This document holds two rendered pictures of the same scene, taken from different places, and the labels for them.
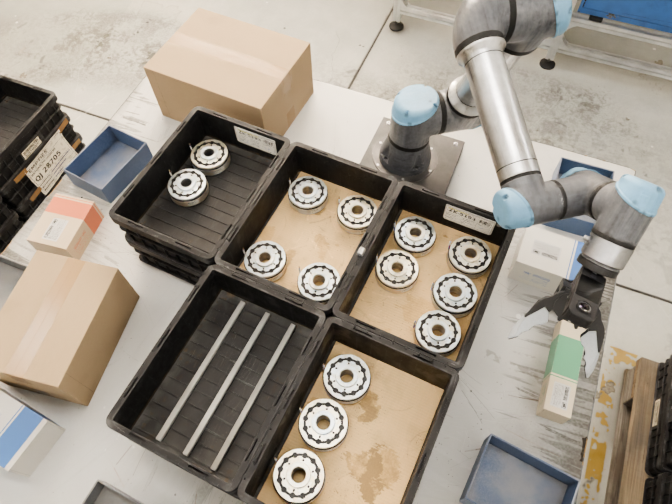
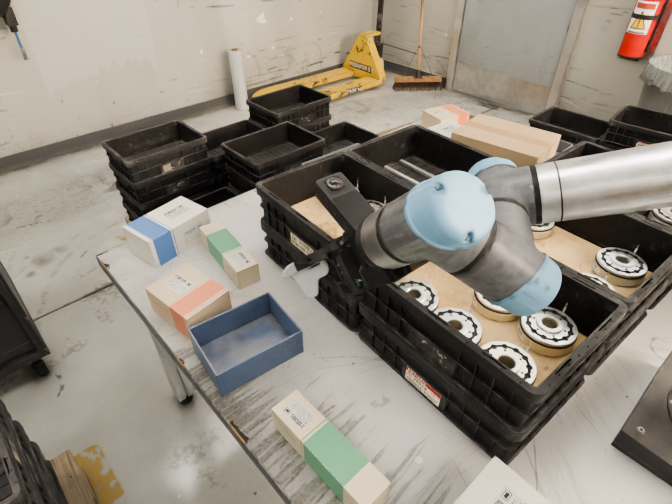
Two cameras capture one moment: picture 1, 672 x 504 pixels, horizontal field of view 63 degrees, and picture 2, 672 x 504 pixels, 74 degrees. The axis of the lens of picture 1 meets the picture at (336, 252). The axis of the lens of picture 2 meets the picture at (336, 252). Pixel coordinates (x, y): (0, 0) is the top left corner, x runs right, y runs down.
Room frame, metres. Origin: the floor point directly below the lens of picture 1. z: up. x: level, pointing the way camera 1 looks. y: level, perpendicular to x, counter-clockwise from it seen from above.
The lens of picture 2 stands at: (0.56, -0.89, 1.50)
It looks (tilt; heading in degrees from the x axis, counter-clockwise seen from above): 39 degrees down; 113
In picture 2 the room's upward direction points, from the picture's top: straight up
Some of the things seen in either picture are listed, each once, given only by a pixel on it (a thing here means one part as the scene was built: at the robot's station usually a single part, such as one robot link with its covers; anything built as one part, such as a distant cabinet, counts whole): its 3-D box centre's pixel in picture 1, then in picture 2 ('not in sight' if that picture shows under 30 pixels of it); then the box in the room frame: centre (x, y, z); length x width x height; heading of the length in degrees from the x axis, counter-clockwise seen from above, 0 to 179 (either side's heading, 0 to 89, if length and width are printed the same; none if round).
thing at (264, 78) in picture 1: (233, 80); not in sight; (1.34, 0.30, 0.80); 0.40 x 0.30 x 0.20; 62
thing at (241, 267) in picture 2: not in sight; (228, 252); (-0.08, -0.12, 0.73); 0.24 x 0.06 x 0.06; 149
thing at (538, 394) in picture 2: (427, 268); (485, 287); (0.58, -0.21, 0.92); 0.40 x 0.30 x 0.02; 152
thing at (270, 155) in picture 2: not in sight; (277, 183); (-0.48, 0.80, 0.37); 0.40 x 0.30 x 0.45; 66
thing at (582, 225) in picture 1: (577, 197); not in sight; (0.89, -0.69, 0.74); 0.20 x 0.15 x 0.07; 157
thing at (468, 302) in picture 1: (455, 292); (454, 327); (0.55, -0.27, 0.86); 0.10 x 0.10 x 0.01
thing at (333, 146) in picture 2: not in sight; (336, 167); (-0.31, 1.17, 0.31); 0.40 x 0.30 x 0.34; 66
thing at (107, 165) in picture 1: (109, 163); not in sight; (1.08, 0.67, 0.74); 0.20 x 0.15 x 0.07; 148
